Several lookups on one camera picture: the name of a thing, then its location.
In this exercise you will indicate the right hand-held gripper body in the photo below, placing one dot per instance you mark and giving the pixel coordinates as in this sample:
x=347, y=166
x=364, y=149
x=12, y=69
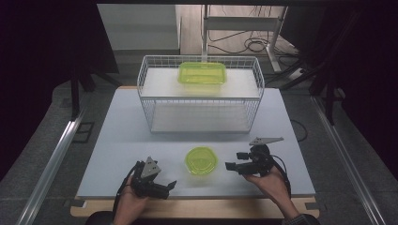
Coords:
x=261, y=161

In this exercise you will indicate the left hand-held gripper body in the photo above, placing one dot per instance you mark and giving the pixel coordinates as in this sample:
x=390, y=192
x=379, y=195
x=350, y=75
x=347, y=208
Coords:
x=149, y=168

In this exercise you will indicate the green round plastic bowl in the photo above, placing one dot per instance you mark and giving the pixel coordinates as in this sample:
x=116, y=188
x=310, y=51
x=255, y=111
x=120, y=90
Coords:
x=201, y=160

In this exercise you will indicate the green rectangular plastic container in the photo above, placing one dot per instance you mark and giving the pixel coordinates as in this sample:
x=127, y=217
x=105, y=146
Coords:
x=202, y=73

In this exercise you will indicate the person's right hand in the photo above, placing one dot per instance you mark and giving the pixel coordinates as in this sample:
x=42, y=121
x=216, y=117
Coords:
x=270, y=186

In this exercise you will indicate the person's left hand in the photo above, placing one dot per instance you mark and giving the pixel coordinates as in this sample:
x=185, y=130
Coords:
x=130, y=203

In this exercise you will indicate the person's dark clothing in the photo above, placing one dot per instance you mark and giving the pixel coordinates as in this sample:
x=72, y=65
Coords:
x=99, y=218

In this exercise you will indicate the black floor plate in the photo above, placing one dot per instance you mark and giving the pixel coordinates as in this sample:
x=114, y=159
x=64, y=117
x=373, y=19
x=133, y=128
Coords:
x=84, y=132

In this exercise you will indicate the black metal stand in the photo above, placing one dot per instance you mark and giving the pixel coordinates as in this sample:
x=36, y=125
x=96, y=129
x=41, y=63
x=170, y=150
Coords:
x=329, y=100
x=75, y=97

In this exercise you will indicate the white cabinet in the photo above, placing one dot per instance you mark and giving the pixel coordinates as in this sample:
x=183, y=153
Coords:
x=140, y=28

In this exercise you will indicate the dark curtain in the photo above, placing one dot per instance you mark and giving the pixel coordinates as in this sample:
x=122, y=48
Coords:
x=369, y=62
x=40, y=62

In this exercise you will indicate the aluminium floor rail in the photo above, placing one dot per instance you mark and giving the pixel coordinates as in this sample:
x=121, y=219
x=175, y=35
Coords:
x=347, y=162
x=50, y=168

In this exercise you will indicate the white metal desk frame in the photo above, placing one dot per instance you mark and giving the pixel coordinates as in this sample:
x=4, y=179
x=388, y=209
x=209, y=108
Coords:
x=241, y=23

